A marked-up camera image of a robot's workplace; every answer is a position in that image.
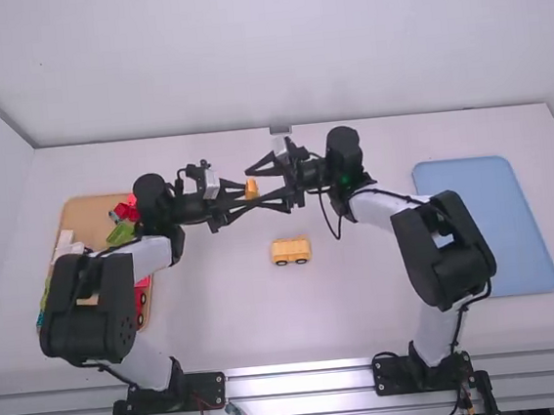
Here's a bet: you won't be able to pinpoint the yellow toy brick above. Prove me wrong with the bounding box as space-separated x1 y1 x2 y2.
243 178 263 202

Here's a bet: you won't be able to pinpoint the red toy brick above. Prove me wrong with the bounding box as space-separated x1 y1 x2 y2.
111 200 141 223

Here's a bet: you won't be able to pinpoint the yellow toy car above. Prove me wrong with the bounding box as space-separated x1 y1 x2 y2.
268 232 316 270

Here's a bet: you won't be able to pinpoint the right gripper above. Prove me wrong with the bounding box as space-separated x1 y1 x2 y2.
243 145 336 220

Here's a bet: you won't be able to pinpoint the lime green toy car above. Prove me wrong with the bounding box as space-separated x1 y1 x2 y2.
35 277 56 314

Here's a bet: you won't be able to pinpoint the clear green toy brick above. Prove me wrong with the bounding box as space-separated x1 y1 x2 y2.
105 221 138 245

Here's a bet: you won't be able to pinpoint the silver rails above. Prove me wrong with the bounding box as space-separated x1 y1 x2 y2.
0 336 554 415

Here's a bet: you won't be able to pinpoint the blue mat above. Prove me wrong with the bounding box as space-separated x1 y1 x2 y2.
409 149 554 307

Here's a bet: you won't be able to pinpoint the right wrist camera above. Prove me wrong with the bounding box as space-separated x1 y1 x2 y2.
271 135 293 163

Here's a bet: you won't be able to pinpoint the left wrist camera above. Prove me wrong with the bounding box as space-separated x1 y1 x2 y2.
198 167 222 200

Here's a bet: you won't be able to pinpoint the black cable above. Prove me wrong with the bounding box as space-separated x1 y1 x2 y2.
315 187 346 242
170 160 208 195

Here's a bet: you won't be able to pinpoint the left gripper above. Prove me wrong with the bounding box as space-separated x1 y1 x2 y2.
173 172 267 238

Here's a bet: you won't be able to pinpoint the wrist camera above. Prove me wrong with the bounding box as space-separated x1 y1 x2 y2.
198 167 222 200
271 135 293 163

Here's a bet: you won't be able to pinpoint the red toy car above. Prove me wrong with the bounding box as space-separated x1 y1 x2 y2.
130 275 158 331

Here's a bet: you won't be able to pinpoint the tan tray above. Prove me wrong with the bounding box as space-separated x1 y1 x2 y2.
24 188 160 343

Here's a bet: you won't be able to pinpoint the cream toy brick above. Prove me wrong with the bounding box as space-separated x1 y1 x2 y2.
52 228 86 260

